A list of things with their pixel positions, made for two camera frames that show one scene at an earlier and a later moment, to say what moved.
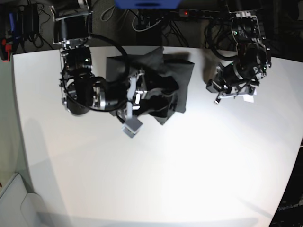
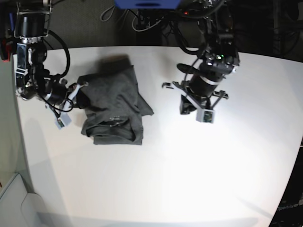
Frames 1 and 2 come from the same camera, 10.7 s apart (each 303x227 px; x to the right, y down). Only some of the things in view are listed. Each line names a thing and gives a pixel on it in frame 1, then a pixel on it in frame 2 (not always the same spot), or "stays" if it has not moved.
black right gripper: (231, 76) → (199, 86)
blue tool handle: (12, 16) stays
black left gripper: (116, 93) → (59, 92)
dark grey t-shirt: (166, 78) → (113, 108)
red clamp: (5, 50) stays
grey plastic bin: (18, 208) stays
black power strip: (204, 14) stays
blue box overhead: (147, 4) stays
